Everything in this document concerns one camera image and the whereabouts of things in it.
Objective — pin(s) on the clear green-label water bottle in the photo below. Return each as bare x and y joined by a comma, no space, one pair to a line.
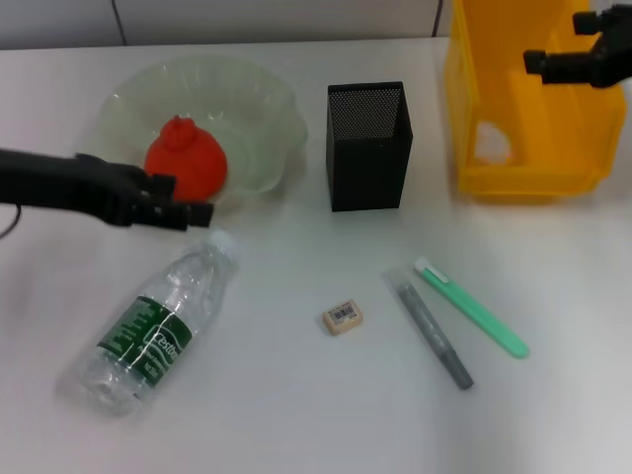
158,326

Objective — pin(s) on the beige eraser with barcode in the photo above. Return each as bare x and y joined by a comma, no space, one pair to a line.
344,318

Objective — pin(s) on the white paper ball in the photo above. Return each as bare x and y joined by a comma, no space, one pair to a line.
494,142

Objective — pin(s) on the yellow plastic bin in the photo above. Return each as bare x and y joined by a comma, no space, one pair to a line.
533,170

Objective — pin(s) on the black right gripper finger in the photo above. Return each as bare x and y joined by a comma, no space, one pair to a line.
590,22
558,64

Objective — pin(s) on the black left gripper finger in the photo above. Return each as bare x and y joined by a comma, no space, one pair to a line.
182,214
160,185

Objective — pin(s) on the pale green glass fruit bowl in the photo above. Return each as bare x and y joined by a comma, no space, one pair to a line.
257,123

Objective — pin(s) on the black mesh pen holder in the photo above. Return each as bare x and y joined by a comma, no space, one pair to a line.
368,168

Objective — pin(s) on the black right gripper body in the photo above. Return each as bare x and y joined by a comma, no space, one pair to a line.
614,54

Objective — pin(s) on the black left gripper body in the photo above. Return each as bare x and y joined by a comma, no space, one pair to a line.
64,185

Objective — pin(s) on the grey marker pen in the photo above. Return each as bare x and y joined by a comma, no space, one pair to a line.
429,326

